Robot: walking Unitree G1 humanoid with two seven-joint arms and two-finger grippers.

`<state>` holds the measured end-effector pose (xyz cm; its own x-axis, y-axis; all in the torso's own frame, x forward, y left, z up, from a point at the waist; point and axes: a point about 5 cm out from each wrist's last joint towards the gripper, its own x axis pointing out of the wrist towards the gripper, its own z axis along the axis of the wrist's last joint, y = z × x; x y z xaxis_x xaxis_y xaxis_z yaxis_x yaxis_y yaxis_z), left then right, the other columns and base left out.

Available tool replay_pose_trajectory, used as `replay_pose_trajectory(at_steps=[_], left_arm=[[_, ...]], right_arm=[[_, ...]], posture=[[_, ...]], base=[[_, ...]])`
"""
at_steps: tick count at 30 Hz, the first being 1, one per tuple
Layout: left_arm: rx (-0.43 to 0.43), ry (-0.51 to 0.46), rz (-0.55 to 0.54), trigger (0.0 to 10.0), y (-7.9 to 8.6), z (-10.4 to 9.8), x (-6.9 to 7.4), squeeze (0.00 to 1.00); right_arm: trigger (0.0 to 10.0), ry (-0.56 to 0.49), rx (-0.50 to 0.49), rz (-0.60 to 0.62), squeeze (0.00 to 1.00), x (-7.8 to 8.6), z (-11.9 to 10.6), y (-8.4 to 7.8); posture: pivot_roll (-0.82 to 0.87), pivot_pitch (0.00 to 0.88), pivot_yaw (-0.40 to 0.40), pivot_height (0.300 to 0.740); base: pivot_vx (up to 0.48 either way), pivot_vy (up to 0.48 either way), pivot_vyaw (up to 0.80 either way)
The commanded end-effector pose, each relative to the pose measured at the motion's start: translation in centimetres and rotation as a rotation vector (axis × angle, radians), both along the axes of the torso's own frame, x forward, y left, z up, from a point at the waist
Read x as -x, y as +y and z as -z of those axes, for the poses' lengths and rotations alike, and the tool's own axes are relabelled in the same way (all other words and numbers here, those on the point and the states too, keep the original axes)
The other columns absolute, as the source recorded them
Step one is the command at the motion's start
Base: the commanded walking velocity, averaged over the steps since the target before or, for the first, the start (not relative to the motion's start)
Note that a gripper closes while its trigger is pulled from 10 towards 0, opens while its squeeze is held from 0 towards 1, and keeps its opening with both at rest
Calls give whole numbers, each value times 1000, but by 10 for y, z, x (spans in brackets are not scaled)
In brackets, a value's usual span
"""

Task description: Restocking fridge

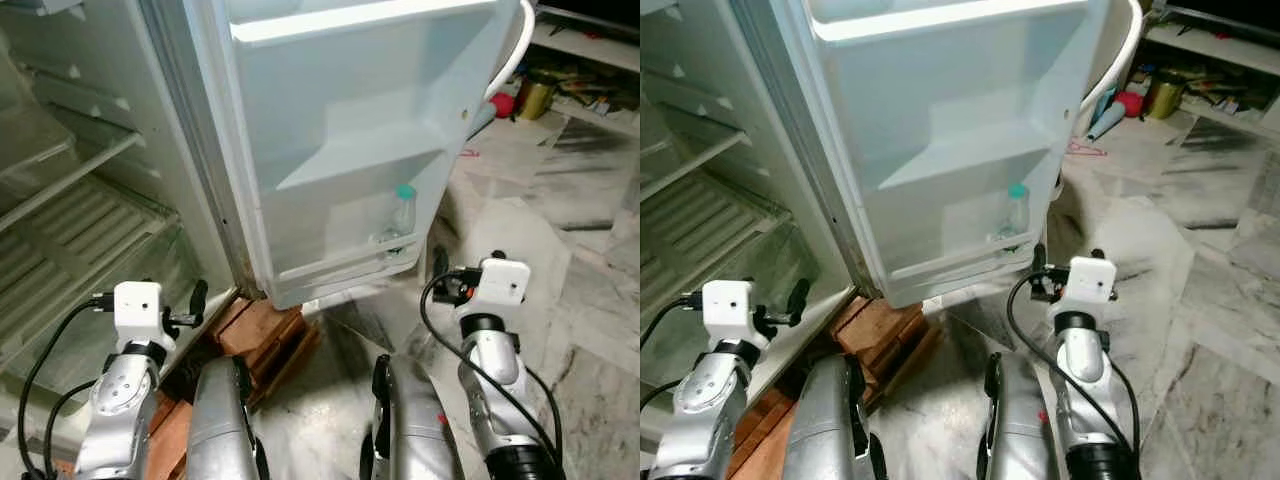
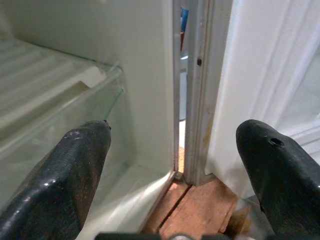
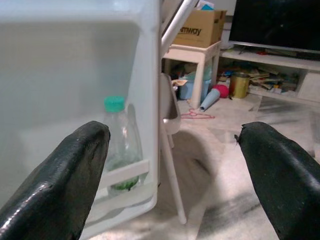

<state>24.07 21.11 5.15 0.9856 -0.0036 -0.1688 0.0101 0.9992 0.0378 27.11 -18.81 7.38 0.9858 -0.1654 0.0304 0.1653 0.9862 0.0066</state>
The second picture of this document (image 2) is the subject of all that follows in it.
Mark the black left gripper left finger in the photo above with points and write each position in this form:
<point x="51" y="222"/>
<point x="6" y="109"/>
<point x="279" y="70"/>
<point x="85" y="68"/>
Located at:
<point x="60" y="185"/>

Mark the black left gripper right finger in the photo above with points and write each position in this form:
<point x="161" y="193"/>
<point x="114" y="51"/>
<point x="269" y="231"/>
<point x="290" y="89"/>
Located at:
<point x="287" y="180"/>

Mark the glass fridge shelf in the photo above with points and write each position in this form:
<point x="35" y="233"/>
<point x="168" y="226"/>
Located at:
<point x="45" y="82"/>

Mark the white fridge door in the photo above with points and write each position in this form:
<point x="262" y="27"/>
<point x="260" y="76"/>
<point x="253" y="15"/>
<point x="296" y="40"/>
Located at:
<point x="237" y="75"/>

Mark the white fridge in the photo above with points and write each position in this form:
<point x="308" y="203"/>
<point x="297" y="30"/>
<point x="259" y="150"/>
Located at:
<point x="145" y="75"/>

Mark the brown flattened cardboard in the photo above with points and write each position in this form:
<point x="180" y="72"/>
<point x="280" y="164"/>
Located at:
<point x="240" y="220"/>

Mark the clear crisper drawer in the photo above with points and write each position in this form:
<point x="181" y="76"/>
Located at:
<point x="117" y="140"/>

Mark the orange brick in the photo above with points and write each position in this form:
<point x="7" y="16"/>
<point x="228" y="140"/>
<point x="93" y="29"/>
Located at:
<point x="170" y="205"/>
<point x="205" y="210"/>

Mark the blue plastic item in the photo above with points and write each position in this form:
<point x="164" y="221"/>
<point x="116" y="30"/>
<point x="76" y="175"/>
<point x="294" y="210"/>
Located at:
<point x="185" y="17"/>

